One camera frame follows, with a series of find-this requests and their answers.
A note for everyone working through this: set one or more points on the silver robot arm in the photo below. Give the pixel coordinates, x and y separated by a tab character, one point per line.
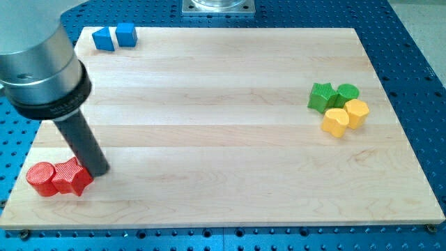
40	72

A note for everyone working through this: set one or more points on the yellow heart block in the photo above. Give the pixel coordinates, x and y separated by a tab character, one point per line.
335	122

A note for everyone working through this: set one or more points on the yellow hexagon block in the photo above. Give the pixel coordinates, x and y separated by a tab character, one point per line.
357	111

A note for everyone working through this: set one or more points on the wooden board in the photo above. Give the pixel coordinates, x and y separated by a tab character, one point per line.
209	127

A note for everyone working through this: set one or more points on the green star block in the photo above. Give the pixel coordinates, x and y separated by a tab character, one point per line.
322	97

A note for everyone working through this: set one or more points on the green cylinder block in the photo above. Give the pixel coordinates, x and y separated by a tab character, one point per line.
345	93

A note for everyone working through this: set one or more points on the blue cube block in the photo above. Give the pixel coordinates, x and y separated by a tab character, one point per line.
126	35

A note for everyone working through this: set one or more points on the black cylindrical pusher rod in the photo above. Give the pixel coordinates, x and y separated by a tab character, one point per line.
77	133

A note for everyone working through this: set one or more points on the blue triangle block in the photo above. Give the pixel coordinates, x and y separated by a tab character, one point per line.
103	40

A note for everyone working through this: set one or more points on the red star block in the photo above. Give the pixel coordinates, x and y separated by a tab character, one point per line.
71	177

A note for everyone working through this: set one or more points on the red cylinder block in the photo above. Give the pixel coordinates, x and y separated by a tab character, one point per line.
40	176

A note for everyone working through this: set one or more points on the board corner screw left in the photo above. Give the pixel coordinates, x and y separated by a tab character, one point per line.
24	234

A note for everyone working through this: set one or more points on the board corner screw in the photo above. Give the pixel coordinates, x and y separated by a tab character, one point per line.
431	228
24	234

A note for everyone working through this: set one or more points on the board corner screw right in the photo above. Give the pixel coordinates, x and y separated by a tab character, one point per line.
431	228

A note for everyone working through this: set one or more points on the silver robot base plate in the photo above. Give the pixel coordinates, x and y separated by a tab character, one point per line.
218	7

